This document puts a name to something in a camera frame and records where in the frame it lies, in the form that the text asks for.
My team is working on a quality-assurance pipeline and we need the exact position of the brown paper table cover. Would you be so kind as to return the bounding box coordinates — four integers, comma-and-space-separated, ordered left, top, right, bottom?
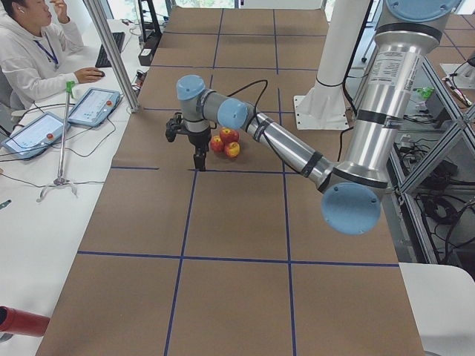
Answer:
38, 9, 423, 355

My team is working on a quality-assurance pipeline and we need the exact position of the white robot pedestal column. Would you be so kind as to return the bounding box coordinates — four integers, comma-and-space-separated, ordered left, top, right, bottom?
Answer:
294, 0, 372, 130

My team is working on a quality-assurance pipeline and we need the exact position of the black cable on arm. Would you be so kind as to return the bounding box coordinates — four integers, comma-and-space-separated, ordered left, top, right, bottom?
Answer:
224, 79, 309, 175

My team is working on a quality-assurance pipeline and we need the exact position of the blue teach pendant far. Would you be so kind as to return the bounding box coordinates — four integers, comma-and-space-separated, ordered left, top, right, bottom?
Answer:
68, 88, 120, 128

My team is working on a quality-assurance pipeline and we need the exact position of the black keyboard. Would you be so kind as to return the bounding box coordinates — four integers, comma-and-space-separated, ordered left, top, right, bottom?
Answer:
94, 31, 126, 69

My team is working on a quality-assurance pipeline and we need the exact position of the metal grabber stick green handle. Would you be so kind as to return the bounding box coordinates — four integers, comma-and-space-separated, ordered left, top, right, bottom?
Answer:
36, 81, 77, 202

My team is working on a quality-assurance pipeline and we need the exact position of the red yellow apple back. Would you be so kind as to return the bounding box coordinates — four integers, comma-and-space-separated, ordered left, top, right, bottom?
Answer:
219, 127, 240, 144

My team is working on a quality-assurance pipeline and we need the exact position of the blue teach pendant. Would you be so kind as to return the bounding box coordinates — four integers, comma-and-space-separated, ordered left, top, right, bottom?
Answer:
1, 112, 64, 159
68, 88, 120, 128

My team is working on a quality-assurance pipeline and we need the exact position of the black device box on desk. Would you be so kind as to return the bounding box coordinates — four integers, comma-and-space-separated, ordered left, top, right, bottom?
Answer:
138, 48, 153, 67

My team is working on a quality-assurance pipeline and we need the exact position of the person in white hoodie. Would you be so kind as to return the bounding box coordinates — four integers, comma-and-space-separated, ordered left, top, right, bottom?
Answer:
1, 1, 101, 108

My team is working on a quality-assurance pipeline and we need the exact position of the red yellow apple front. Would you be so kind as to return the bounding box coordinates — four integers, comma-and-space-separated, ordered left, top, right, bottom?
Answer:
224, 142, 240, 159

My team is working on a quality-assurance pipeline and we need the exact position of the red yellow apple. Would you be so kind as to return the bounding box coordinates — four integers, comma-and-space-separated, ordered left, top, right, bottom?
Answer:
219, 127, 240, 144
209, 135, 225, 152
224, 142, 240, 159

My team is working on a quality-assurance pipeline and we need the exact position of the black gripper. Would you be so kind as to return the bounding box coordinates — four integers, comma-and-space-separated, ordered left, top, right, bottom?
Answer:
188, 129, 210, 171

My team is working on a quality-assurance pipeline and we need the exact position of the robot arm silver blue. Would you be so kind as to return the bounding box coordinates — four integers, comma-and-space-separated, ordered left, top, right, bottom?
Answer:
166, 1, 456, 235

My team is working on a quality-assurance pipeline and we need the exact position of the aluminium frame post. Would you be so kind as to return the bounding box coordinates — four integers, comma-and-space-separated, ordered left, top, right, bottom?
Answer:
84, 0, 140, 113

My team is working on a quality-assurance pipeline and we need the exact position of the blue teach pendant near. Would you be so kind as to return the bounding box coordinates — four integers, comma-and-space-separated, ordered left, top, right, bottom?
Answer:
1, 112, 64, 159

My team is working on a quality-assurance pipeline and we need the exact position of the red cylinder bottle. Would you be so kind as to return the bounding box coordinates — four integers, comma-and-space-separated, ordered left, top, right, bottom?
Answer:
1, 306, 50, 337

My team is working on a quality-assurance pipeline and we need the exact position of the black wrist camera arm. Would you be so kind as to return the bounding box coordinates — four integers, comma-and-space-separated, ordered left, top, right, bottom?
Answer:
166, 112, 186, 142

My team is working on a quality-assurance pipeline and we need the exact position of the red yellow apple left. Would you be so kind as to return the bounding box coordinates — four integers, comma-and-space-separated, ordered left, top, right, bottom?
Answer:
209, 135, 225, 152

